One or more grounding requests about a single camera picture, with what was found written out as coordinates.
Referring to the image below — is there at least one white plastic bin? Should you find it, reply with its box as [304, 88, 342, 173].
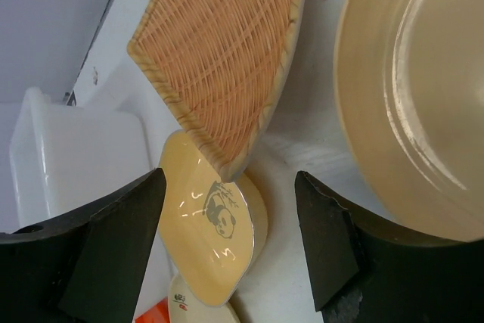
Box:
[9, 88, 150, 227]

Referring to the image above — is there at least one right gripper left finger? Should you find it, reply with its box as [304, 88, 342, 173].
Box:
[1, 168, 166, 322]

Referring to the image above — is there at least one orange round plate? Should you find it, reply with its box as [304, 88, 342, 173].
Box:
[134, 297, 170, 323]

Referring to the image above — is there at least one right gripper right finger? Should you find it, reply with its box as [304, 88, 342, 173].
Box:
[294, 171, 483, 322]

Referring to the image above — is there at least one beige patterned small plate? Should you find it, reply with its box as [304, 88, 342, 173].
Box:
[168, 274, 240, 323]

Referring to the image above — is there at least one tan round plate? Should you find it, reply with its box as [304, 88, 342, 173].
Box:
[334, 0, 483, 241]

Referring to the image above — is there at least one woven fan-shaped basket plate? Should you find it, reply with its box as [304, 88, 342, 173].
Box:
[127, 0, 304, 182]

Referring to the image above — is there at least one yellow square panda dish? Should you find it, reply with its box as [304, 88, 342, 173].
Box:
[158, 131, 268, 307]

